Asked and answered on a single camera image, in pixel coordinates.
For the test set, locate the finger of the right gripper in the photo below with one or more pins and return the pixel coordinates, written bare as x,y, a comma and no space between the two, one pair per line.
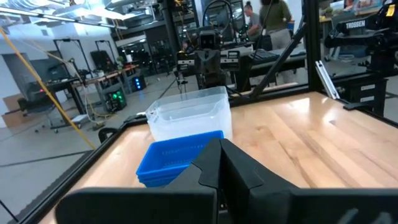
205,76
216,76

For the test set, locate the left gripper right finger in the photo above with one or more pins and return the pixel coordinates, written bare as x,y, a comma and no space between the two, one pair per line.
248,193

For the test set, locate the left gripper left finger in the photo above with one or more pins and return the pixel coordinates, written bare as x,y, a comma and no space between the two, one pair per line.
199,186

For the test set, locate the clear plastic basket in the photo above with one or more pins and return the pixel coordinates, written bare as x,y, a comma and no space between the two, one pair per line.
192,134
186,124
186,104

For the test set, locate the blue plastic basket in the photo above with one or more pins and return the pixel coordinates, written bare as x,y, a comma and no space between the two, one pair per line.
174,155
158,183
155,177

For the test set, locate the black background robot arm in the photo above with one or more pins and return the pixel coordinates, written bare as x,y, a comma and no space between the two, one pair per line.
342,39

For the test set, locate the person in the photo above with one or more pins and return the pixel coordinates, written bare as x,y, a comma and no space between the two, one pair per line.
275,18
253,26

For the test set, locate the black side table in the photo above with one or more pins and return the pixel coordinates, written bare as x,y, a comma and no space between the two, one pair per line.
280,63

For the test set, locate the black vertical pole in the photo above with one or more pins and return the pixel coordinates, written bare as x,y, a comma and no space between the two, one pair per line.
171,31

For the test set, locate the computer tower blue lights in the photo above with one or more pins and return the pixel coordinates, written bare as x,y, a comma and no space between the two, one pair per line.
138,83

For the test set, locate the computer tower green lights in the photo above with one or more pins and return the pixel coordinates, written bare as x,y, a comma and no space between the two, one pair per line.
115,99

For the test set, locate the silver aluminium bar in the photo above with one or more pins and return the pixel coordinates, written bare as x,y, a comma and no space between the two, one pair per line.
326,79

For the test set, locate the wooden workbench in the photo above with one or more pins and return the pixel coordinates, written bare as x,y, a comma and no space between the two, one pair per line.
102,76

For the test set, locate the yellow tag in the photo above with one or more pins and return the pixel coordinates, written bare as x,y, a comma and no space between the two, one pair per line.
390,10

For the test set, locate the black office chair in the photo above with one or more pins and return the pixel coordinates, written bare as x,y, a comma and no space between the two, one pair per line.
37,107

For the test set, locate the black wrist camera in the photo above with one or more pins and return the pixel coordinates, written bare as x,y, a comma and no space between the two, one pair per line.
208,40

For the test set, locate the black aluminium table frame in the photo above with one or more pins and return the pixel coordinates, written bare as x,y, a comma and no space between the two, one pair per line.
312,46

